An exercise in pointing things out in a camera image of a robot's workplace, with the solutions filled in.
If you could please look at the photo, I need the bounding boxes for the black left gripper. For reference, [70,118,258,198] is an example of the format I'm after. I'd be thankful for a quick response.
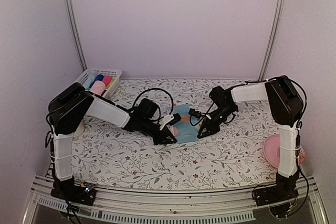
[140,118,177,145]

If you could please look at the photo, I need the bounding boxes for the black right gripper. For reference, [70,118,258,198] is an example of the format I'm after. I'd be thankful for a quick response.
[198,104,236,138]

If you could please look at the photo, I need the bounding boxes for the light blue towel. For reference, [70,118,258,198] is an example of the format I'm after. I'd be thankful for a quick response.
[82,74,95,89]
[169,104,199,144]

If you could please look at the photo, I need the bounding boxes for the white plastic basket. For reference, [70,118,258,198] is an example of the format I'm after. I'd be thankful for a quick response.
[74,68,122,100]

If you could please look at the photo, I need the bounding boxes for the pink towel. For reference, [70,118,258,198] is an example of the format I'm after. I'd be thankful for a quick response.
[90,81,106,95]
[102,76,113,86]

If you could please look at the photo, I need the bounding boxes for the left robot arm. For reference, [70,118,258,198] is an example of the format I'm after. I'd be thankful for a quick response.
[46,82,181,200]

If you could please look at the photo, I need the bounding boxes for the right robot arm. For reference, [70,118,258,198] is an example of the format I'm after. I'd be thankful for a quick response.
[197,76,307,201]

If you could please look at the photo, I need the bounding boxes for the floral tablecloth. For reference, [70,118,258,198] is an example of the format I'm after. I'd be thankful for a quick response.
[71,79,279,190]

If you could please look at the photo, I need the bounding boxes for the pink plate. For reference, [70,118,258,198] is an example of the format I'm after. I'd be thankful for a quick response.
[262,134,280,168]

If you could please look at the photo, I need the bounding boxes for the yellow rolled towel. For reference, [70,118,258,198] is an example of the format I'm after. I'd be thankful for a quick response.
[106,78,115,89]

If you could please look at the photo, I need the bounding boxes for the pink rolled towel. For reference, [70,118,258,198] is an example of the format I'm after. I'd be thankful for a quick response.
[102,76,113,86]

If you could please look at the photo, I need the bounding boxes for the cream mug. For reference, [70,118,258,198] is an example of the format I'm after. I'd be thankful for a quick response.
[73,122,85,137]

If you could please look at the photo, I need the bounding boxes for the dark blue rolled towel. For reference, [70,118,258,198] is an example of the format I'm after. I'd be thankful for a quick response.
[94,74,104,82]

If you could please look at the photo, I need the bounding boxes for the light blue rolled towel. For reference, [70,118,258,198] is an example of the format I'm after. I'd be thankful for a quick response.
[82,74,95,89]

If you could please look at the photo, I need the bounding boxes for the red patterned bowl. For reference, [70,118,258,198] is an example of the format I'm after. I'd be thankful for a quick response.
[299,148,306,164]

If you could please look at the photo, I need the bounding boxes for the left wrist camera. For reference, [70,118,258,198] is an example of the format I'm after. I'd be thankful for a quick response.
[159,113,181,130]

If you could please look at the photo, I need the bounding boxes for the left black cable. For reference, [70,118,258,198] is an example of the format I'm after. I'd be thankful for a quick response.
[132,87,174,116]

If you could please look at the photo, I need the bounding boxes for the front aluminium rail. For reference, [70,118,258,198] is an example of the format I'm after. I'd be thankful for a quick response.
[23,175,331,223]

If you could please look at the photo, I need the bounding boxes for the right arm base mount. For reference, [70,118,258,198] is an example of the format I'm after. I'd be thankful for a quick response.
[251,185,299,206]

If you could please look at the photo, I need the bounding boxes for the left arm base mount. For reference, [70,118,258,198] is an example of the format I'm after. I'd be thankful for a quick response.
[50,178,97,206]

